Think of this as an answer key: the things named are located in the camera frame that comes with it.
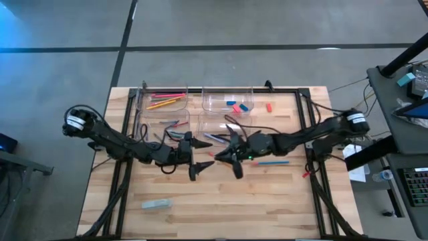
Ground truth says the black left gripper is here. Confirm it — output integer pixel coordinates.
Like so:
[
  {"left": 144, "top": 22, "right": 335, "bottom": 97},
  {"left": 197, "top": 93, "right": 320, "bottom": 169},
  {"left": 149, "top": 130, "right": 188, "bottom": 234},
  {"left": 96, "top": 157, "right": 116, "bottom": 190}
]
[{"left": 156, "top": 131, "right": 215, "bottom": 182}]

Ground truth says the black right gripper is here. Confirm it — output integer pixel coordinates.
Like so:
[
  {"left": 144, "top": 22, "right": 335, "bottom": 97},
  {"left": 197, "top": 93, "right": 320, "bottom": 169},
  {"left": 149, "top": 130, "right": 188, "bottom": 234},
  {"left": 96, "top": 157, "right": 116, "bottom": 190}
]
[{"left": 214, "top": 124, "right": 280, "bottom": 179}]

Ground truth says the blue pencil pink eraser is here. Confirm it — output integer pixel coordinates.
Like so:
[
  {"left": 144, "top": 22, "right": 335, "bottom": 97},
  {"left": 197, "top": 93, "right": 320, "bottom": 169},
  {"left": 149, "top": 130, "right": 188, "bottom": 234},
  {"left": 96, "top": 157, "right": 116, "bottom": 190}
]
[{"left": 251, "top": 160, "right": 290, "bottom": 166}]

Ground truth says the orange pencil pink eraser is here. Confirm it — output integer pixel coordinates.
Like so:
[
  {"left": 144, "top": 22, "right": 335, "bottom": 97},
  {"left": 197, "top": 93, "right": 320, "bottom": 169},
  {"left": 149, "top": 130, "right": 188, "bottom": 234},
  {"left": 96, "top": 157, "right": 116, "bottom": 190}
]
[{"left": 150, "top": 96, "right": 185, "bottom": 106}]

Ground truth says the yellow pencil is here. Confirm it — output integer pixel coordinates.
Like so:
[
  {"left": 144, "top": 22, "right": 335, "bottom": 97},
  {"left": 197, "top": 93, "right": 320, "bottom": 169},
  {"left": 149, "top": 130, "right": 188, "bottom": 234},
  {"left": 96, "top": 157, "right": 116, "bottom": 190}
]
[{"left": 146, "top": 100, "right": 177, "bottom": 110}]

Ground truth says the blue-grey pen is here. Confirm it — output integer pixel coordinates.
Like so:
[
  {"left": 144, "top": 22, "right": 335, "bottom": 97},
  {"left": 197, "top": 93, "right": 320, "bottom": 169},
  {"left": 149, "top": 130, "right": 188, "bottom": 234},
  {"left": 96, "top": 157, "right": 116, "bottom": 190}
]
[{"left": 203, "top": 133, "right": 225, "bottom": 144}]

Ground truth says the clear plastic bin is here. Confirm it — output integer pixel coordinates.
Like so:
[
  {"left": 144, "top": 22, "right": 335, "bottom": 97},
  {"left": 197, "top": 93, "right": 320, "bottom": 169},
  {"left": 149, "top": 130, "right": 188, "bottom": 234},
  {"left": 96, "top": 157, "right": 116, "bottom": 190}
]
[
  {"left": 135, "top": 110, "right": 191, "bottom": 143},
  {"left": 197, "top": 112, "right": 250, "bottom": 148},
  {"left": 136, "top": 87, "right": 189, "bottom": 114},
  {"left": 201, "top": 87, "right": 254, "bottom": 116}
]

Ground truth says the pale grey stapler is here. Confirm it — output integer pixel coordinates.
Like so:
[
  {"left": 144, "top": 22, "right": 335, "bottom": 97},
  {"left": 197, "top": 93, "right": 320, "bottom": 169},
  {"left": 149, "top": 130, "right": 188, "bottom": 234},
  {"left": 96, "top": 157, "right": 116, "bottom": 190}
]
[{"left": 141, "top": 198, "right": 173, "bottom": 211}]

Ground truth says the white paper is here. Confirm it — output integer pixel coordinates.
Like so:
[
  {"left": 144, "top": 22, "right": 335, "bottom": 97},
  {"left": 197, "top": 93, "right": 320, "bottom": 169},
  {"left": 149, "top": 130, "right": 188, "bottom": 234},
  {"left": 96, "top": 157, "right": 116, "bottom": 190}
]
[{"left": 342, "top": 143, "right": 370, "bottom": 183}]

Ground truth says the black support beam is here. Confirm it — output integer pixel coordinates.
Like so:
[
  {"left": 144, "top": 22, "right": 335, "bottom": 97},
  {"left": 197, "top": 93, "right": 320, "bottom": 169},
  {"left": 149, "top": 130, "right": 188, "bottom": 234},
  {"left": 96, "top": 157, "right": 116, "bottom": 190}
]
[{"left": 344, "top": 135, "right": 399, "bottom": 171}]

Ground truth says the clear water bottle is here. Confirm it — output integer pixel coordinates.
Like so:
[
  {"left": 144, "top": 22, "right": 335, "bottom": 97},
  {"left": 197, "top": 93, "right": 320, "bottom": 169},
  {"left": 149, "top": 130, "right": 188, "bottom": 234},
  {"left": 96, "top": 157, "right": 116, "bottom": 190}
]
[{"left": 371, "top": 169, "right": 395, "bottom": 183}]

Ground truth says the grey side desk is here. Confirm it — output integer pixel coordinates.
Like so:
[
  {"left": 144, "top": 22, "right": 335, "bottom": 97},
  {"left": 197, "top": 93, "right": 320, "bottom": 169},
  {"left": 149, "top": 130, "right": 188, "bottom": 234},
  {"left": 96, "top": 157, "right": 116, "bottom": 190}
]
[{"left": 366, "top": 65, "right": 428, "bottom": 155}]

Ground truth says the grey metal stand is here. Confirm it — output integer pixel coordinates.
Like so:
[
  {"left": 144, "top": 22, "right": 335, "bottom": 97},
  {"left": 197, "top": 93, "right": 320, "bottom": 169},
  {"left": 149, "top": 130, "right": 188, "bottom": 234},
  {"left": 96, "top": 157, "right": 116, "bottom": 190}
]
[{"left": 0, "top": 149, "right": 55, "bottom": 241}]

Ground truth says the black keyboard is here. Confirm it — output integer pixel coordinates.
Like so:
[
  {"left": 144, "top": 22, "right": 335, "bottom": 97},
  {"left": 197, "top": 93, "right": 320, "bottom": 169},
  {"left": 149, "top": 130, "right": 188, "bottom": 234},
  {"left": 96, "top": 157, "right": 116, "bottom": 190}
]
[{"left": 397, "top": 167, "right": 428, "bottom": 208}]

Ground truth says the teal box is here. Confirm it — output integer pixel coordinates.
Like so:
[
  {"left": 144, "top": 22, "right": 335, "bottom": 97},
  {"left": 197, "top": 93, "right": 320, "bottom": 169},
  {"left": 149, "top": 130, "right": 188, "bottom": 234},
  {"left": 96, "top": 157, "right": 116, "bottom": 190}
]
[{"left": 396, "top": 72, "right": 417, "bottom": 88}]

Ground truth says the tablet with blue screen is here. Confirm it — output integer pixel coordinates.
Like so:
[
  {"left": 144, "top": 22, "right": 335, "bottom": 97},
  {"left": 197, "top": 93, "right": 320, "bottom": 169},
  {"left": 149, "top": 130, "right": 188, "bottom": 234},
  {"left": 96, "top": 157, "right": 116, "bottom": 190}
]
[{"left": 391, "top": 96, "right": 428, "bottom": 121}]

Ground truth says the dark device blue light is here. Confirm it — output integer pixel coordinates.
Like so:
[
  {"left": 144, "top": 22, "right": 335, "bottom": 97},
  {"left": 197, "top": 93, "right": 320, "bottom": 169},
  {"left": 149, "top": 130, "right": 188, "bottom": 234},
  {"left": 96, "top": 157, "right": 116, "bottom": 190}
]
[{"left": 0, "top": 133, "right": 19, "bottom": 155}]

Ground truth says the black stand pole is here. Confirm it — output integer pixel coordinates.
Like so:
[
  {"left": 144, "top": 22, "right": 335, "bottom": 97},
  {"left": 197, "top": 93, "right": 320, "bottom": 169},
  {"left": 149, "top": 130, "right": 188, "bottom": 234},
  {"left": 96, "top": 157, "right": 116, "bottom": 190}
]
[{"left": 381, "top": 33, "right": 428, "bottom": 78}]

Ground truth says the black device with label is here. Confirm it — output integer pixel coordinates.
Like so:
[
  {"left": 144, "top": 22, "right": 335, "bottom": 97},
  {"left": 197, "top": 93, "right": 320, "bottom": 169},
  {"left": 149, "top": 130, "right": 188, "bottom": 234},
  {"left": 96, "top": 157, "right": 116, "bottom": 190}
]
[{"left": 411, "top": 64, "right": 428, "bottom": 100}]

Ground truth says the dark grey desk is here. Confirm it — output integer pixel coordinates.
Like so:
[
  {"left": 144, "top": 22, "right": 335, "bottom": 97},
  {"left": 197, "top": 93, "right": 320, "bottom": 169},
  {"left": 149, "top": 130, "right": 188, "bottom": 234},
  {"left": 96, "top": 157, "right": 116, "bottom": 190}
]
[{"left": 386, "top": 153, "right": 428, "bottom": 240}]

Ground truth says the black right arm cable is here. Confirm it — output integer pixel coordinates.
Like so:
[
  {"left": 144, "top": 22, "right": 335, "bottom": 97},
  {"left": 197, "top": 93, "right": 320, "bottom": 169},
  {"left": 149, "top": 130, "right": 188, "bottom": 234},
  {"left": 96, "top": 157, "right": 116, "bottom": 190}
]
[{"left": 223, "top": 114, "right": 282, "bottom": 135}]

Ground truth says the black aluminium table frame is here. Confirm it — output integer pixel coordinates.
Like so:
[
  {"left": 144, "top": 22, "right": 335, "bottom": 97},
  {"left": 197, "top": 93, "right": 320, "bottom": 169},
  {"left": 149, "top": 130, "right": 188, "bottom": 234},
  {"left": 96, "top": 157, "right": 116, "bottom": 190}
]
[{"left": 76, "top": 80, "right": 365, "bottom": 240}]

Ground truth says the black floor cable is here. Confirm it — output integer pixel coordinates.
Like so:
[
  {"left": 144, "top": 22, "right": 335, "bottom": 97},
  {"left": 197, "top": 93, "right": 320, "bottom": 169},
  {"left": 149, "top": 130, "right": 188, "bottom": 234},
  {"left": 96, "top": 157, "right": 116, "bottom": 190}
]
[{"left": 328, "top": 77, "right": 369, "bottom": 93}]

